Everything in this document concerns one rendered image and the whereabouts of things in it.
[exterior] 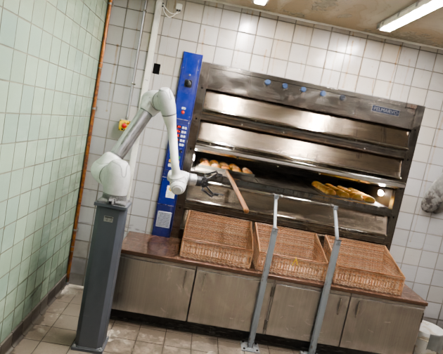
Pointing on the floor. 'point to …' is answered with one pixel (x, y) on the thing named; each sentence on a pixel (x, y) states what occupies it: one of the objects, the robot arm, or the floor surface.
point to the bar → (270, 265)
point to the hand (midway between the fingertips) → (223, 185)
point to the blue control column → (191, 60)
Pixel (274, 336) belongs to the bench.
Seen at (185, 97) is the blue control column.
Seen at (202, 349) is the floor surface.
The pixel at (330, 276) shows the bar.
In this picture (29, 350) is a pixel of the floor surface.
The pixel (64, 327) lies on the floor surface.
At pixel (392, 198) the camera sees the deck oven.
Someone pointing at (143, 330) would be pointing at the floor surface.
